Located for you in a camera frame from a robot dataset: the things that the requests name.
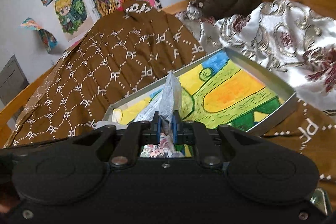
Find grey sock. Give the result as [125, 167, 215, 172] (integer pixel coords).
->
[158, 71, 182, 123]

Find white fluffy sock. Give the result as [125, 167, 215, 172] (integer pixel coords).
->
[112, 97, 151, 125]

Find grey tray with drawing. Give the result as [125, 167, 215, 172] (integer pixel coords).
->
[102, 47, 297, 159]

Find colourful striped brown quilt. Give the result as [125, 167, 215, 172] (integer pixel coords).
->
[5, 9, 335, 181]

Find peeling colourful drawing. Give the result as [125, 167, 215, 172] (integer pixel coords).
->
[19, 18, 58, 53]

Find blond boy drawing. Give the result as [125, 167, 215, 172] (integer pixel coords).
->
[54, 0, 93, 42]

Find white floral satin quilt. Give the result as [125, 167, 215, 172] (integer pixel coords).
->
[176, 0, 335, 118]

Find grey wall cabinet door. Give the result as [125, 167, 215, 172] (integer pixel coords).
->
[0, 55, 29, 106]

